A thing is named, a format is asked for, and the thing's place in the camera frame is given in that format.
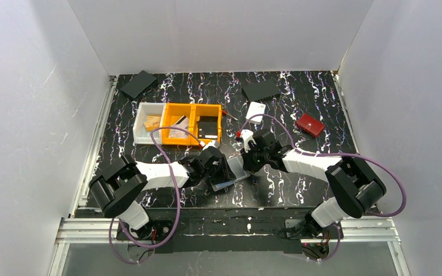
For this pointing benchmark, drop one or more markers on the black card case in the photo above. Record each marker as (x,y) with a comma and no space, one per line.
(261,91)
(139,84)

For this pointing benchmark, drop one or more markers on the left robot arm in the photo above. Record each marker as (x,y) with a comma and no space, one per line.
(116,188)

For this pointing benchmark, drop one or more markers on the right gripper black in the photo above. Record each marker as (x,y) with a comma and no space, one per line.
(251,159)

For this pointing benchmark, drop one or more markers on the black card case far left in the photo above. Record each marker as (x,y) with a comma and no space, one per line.
(139,84)

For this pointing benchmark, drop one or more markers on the silver cards in orange bin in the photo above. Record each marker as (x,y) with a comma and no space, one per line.
(181,123)

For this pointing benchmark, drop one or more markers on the tan cards in white bin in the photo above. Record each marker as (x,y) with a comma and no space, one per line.
(152,122)

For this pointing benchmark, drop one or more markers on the black card case far centre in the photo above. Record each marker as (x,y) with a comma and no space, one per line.
(261,91)

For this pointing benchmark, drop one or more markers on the black cards in orange bin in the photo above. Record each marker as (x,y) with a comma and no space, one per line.
(208,127)

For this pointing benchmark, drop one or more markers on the white card holder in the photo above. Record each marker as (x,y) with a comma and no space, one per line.
(253,113)

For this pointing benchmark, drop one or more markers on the orange double bin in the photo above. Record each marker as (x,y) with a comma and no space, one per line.
(193,111)

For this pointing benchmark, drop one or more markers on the grey card holder blue inside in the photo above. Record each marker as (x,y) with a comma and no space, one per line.
(235,164)

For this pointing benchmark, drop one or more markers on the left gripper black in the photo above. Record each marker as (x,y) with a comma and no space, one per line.
(218,167)

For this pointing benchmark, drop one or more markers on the white plastic bin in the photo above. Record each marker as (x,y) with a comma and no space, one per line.
(146,108)

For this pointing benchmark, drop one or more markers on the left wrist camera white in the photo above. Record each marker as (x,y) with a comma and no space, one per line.
(211,143)

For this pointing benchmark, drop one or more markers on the red handled small tool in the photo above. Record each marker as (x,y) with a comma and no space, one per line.
(225,113)

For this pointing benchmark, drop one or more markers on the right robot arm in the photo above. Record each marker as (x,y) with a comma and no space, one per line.
(355,185)

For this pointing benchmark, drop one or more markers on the red card holder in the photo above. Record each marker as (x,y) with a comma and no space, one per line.
(310,125)

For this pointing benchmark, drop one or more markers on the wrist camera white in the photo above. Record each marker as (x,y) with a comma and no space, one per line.
(211,143)
(245,137)

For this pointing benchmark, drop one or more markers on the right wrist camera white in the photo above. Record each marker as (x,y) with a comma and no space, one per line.
(245,137)

